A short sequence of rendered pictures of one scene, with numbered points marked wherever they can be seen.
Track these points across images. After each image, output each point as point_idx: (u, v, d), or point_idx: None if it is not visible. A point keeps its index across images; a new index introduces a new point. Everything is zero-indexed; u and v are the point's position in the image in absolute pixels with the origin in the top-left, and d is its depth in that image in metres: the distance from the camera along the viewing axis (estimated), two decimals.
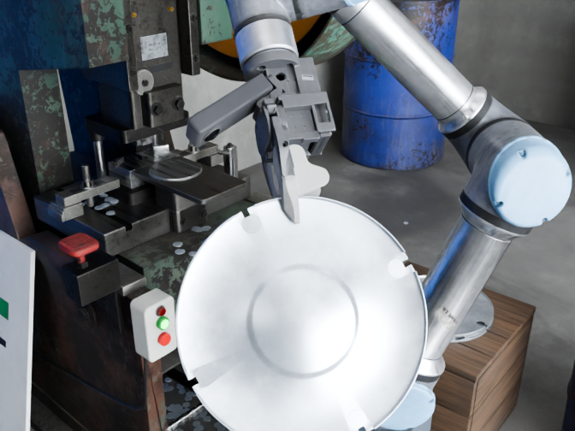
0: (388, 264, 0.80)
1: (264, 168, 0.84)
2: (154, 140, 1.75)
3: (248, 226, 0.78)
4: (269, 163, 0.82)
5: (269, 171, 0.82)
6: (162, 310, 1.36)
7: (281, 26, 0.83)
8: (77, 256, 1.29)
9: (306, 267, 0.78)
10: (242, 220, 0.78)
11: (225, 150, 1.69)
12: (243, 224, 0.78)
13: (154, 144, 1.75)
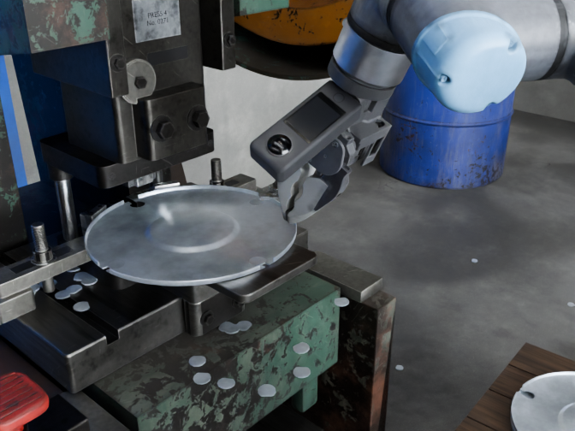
0: (257, 256, 0.87)
1: None
2: (157, 174, 1.09)
3: (254, 201, 1.02)
4: None
5: None
6: None
7: None
8: None
9: (235, 222, 0.95)
10: (257, 198, 1.03)
11: (272, 192, 1.04)
12: (254, 199, 1.03)
13: (157, 181, 1.10)
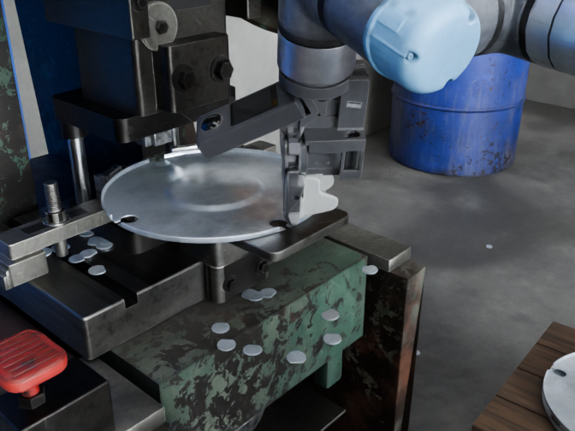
0: (160, 166, 0.96)
1: None
2: (173, 137, 1.04)
3: None
4: None
5: None
6: None
7: (337, 56, 0.60)
8: (18, 392, 0.58)
9: (167, 191, 0.87)
10: None
11: None
12: None
13: (173, 145, 1.05)
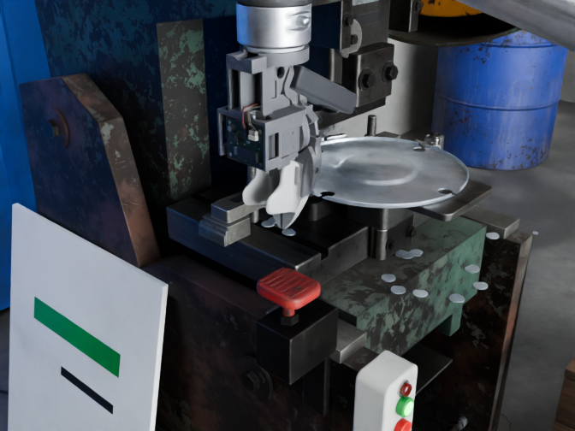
0: None
1: (315, 160, 0.74)
2: None
3: None
4: (299, 158, 0.75)
5: None
6: (408, 388, 0.87)
7: None
8: (294, 309, 0.80)
9: (392, 181, 1.05)
10: None
11: (430, 142, 1.20)
12: None
13: (322, 135, 1.26)
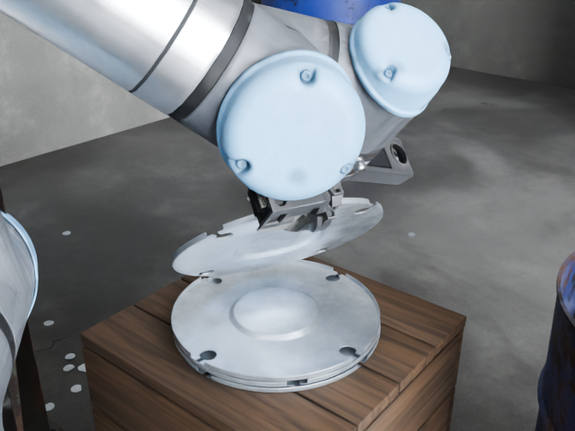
0: None
1: None
2: None
3: None
4: None
5: None
6: None
7: None
8: None
9: (237, 245, 0.88)
10: None
11: None
12: None
13: None
